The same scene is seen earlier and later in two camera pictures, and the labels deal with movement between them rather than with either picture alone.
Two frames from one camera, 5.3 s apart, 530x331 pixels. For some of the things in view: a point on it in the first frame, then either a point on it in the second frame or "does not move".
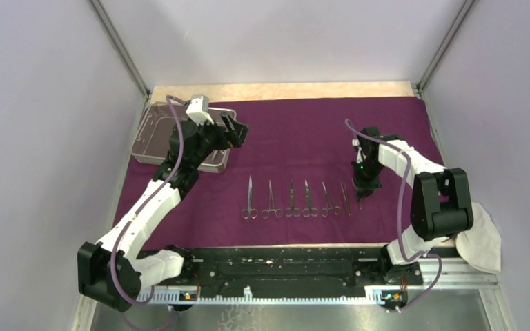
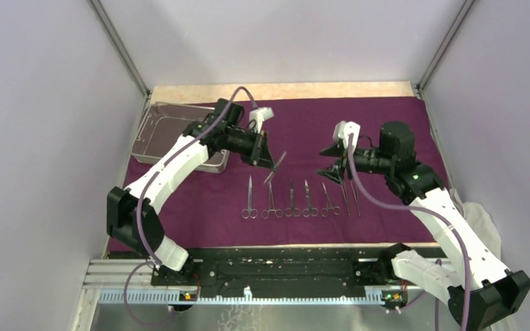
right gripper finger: x=364 y=188 → x=335 y=150
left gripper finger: x=237 y=132 → x=266 y=159
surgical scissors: x=313 y=212 does not move
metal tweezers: x=346 y=196 does not move
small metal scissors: x=292 y=211 does not move
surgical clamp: x=278 y=212 does not move
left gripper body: x=214 y=138 → x=256 y=147
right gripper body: x=366 y=171 → x=357 y=161
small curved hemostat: x=325 y=211 does not move
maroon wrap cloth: x=292 y=184 does not move
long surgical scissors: x=250 y=212 does not move
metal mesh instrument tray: x=152 y=137 does not move
